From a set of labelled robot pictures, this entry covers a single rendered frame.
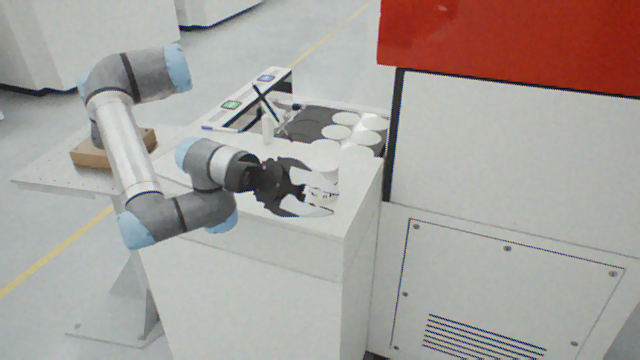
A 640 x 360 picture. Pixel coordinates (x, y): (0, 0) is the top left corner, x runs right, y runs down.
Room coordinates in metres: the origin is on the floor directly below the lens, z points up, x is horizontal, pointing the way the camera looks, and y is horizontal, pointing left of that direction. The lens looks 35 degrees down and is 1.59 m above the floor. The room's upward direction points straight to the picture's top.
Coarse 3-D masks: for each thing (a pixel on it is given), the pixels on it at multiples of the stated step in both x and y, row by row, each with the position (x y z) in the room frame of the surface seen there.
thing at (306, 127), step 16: (304, 112) 1.43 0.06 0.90; (320, 112) 1.43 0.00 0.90; (336, 112) 1.43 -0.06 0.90; (352, 112) 1.43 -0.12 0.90; (288, 128) 1.31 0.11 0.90; (304, 128) 1.31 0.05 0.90; (320, 128) 1.31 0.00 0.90; (352, 128) 1.31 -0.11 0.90; (352, 144) 1.20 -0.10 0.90; (384, 144) 1.20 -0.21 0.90
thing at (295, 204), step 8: (288, 200) 0.54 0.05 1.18; (296, 200) 0.53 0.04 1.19; (280, 208) 0.54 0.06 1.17; (288, 208) 0.53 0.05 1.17; (296, 208) 0.52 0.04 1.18; (304, 208) 0.52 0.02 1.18; (312, 208) 0.51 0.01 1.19; (320, 208) 0.50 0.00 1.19; (328, 208) 0.51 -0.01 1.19; (304, 216) 0.51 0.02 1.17; (312, 216) 0.51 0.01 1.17; (320, 216) 0.50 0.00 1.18
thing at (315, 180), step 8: (296, 168) 0.57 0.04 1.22; (296, 176) 0.56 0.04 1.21; (304, 176) 0.55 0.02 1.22; (312, 176) 0.54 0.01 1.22; (320, 176) 0.54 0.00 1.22; (296, 184) 0.55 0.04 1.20; (304, 184) 0.55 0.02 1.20; (312, 184) 0.53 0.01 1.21; (320, 184) 0.53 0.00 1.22; (328, 184) 0.53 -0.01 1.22; (328, 192) 0.52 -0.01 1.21; (336, 192) 0.52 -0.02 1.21
